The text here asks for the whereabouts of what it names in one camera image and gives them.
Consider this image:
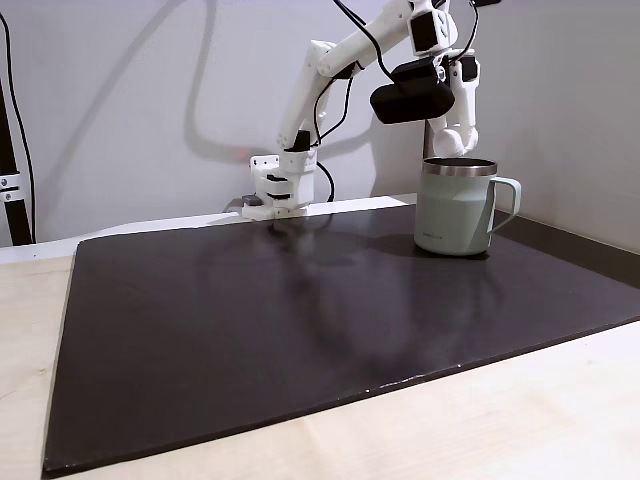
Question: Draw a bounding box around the pale green metal cup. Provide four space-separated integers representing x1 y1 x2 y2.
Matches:
412 156 523 258

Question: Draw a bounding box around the grey table clamp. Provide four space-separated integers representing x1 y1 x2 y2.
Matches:
222 194 264 214

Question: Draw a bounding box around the black table mat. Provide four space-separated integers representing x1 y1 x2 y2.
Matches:
42 202 640 477

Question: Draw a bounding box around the white pole clamp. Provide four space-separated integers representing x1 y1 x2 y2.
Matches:
0 173 24 202

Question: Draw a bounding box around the black stand pole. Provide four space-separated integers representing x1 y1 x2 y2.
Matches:
0 74 34 247

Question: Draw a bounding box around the black oval camera box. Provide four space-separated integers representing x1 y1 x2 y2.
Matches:
368 58 457 127

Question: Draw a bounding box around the black camera cable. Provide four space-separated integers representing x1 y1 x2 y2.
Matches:
332 0 401 84

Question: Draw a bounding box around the black base cable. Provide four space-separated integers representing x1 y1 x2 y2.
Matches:
315 161 336 204

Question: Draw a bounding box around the black hanging cable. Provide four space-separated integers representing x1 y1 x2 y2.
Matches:
0 9 38 244

